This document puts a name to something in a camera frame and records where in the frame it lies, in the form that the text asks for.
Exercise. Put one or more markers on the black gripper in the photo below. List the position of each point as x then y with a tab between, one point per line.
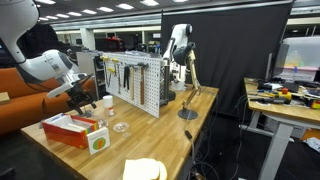
78	89

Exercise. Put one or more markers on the black pliers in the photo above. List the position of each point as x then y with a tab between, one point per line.
126	76

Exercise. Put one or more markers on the yellow emergency stop button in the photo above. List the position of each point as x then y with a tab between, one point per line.
285	94

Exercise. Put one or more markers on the black hand tool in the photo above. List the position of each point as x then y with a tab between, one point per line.
270	100

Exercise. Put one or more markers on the white fruit picture card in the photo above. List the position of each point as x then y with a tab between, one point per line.
98	141

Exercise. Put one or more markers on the white-legged wooden desk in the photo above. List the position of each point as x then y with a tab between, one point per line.
283	113

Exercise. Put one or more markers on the black curtain partition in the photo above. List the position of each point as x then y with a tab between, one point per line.
233	50

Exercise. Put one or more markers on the grey metal cabinet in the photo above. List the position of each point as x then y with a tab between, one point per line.
84	63

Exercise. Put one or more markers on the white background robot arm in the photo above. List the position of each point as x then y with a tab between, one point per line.
178	35

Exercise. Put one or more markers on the small white bottle red cap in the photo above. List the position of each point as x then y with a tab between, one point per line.
111	112

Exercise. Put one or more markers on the yellow sponge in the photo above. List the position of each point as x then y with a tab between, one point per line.
143	170

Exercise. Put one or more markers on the orange cardboard box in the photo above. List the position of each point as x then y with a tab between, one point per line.
66	135

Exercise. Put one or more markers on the orange sofa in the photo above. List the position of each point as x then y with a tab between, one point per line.
20	100

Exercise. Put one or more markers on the white pegboard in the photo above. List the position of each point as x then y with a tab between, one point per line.
148	93

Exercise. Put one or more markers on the white plastic cup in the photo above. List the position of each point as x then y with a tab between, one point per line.
107	101

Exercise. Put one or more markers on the long steel wrench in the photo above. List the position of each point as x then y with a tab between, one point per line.
118	80

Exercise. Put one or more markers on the computer monitor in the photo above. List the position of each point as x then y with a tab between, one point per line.
300	55
278	60

